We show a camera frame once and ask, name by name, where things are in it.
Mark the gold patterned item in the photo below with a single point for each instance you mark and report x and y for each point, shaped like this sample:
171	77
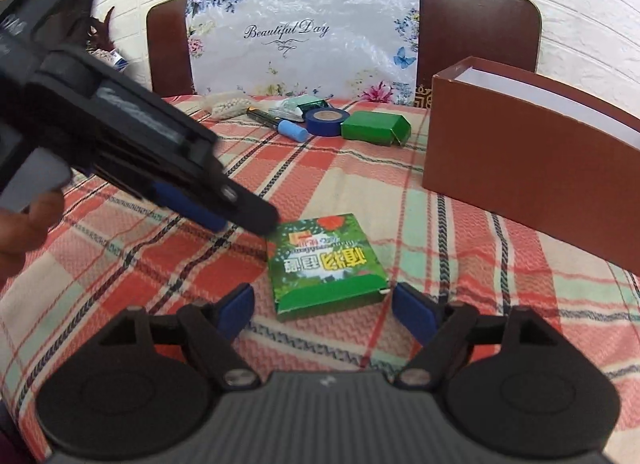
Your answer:
423	96

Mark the plain green box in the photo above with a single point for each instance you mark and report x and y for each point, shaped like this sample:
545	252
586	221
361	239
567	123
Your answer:
372	126

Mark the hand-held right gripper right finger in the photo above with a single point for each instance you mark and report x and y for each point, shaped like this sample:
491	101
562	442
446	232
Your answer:
413	311

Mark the clear packet with green contents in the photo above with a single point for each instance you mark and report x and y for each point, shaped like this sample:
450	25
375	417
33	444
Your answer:
295	107

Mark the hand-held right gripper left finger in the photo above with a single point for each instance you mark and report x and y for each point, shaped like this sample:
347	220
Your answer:
237	308

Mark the small blue white box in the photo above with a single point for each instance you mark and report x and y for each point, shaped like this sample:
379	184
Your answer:
114	59

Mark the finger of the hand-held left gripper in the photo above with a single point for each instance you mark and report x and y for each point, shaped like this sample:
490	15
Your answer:
256	214
190	205

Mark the green printed box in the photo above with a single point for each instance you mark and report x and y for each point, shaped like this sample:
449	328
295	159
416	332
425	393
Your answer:
325	264

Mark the dark red plant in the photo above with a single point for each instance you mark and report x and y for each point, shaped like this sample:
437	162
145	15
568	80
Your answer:
102	28

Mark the blue tape roll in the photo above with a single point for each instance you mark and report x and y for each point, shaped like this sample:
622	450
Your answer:
313	126

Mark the brown cardboard box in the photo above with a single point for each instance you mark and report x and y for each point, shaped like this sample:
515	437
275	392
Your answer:
525	153

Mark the bag of white beads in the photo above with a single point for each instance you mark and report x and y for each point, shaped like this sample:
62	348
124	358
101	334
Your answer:
227	106

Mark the black marker with blue cap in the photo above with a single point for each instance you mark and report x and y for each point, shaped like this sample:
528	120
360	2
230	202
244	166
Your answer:
292	130

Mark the plaid tablecloth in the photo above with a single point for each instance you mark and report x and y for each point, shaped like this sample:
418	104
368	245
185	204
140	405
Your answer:
350	178

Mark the floral printed plastic sheet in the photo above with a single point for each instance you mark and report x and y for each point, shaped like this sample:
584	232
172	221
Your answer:
300	43

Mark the person's left hand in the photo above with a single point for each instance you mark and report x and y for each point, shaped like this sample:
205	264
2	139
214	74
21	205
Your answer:
30	234

